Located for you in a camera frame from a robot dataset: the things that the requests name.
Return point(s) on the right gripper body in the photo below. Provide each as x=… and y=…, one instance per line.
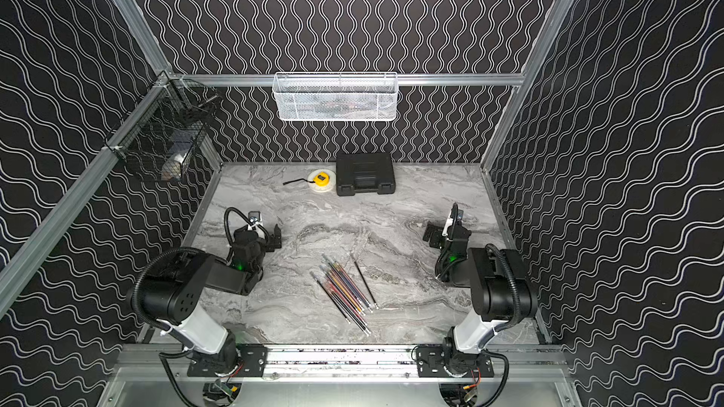
x=437, y=240

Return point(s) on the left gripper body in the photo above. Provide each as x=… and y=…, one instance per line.
x=271, y=239

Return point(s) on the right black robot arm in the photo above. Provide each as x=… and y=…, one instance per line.
x=501, y=296

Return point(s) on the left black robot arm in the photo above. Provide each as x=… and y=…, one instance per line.
x=166, y=294

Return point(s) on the red pencil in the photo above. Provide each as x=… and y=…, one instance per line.
x=369, y=307

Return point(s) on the yellow white tape measure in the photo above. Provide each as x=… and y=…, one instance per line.
x=320, y=181

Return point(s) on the black plastic tool case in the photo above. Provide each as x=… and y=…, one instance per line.
x=365, y=173

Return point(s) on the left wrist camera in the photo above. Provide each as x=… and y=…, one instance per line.
x=254, y=218

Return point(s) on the black wire basket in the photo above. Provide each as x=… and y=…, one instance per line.
x=164, y=141

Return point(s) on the white wire mesh basket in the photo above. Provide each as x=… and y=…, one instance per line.
x=336, y=96

